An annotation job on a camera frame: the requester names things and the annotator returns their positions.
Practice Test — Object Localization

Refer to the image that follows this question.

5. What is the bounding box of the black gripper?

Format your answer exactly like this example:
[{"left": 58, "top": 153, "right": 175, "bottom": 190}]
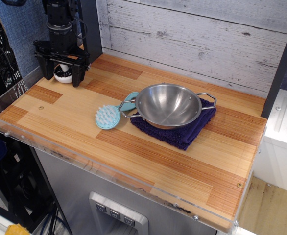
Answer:
[{"left": 33, "top": 23, "right": 90, "bottom": 88}]

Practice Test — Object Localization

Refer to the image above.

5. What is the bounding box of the black and white round brush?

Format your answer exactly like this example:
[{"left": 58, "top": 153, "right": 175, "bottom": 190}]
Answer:
[{"left": 54, "top": 64, "right": 72, "bottom": 84}]

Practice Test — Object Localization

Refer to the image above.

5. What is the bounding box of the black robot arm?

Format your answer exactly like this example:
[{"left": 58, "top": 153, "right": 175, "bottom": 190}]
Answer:
[{"left": 33, "top": 0, "right": 90, "bottom": 87}]

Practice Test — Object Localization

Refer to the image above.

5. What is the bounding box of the teal scrub brush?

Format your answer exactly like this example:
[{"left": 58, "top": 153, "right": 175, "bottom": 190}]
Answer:
[{"left": 95, "top": 92, "right": 139, "bottom": 130}]

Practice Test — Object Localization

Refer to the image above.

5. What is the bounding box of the purple folded cloth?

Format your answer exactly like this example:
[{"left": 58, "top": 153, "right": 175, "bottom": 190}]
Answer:
[{"left": 130, "top": 108, "right": 216, "bottom": 150}]

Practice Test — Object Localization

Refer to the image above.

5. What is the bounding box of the silver button panel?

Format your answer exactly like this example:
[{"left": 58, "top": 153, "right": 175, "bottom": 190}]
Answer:
[{"left": 89, "top": 191, "right": 149, "bottom": 235}]

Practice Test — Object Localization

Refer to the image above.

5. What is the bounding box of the white aluminium block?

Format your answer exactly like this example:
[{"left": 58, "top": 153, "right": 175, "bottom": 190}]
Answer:
[{"left": 253, "top": 90, "right": 287, "bottom": 190}]

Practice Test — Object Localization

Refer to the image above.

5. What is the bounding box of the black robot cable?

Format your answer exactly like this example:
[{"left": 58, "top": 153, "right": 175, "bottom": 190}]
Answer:
[{"left": 72, "top": 17, "right": 88, "bottom": 53}]

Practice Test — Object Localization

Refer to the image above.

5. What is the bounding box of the dark left post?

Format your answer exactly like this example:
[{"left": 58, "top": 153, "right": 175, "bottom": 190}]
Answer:
[{"left": 78, "top": 0, "right": 102, "bottom": 64}]

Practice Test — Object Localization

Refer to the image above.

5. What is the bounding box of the dark post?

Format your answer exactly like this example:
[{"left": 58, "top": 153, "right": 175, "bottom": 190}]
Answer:
[
  {"left": 261, "top": 43, "right": 287, "bottom": 118},
  {"left": 78, "top": 0, "right": 102, "bottom": 64}
]

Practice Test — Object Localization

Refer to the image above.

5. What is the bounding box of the steel bowl with handles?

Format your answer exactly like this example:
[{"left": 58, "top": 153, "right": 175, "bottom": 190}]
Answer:
[{"left": 118, "top": 83, "right": 217, "bottom": 130}]

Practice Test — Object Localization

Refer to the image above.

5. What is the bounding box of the dark right post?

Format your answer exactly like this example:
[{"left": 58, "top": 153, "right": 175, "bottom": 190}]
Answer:
[{"left": 261, "top": 43, "right": 287, "bottom": 118}]

